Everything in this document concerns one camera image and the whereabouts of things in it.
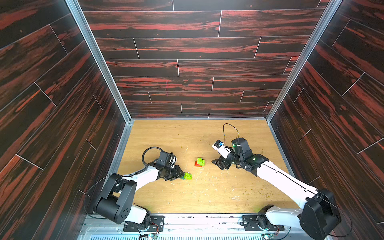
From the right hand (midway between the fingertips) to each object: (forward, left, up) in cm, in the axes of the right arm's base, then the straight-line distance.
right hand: (219, 153), depth 84 cm
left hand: (-8, +21, -12) cm, 25 cm away
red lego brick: (-1, +13, -13) cm, 18 cm away
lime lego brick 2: (-9, +18, -12) cm, 23 cm away
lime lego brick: (-1, +10, -9) cm, 13 cm away
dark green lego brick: (-10, +21, -11) cm, 26 cm away
